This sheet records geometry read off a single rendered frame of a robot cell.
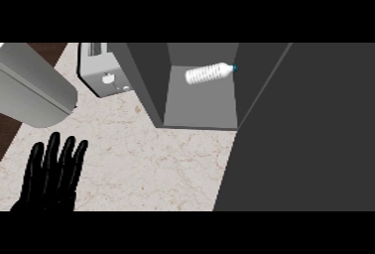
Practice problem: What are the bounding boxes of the grey open cabinet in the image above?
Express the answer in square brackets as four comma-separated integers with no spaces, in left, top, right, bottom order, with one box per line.
[106,42,294,132]

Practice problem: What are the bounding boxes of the white ribbed water bottle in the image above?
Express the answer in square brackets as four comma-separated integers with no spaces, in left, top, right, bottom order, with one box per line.
[185,62,241,85]

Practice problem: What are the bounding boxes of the dark grey cabinet door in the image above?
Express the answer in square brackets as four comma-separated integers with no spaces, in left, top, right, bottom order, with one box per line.
[213,42,375,212]

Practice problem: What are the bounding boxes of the silver toaster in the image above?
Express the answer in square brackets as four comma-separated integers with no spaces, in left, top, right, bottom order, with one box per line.
[77,42,134,99]

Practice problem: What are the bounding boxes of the pale grey rounded appliance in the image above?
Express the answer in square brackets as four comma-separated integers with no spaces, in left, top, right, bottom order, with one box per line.
[0,42,81,129]

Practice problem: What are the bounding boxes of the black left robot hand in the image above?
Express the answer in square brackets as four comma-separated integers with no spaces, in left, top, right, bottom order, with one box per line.
[9,131,92,212]

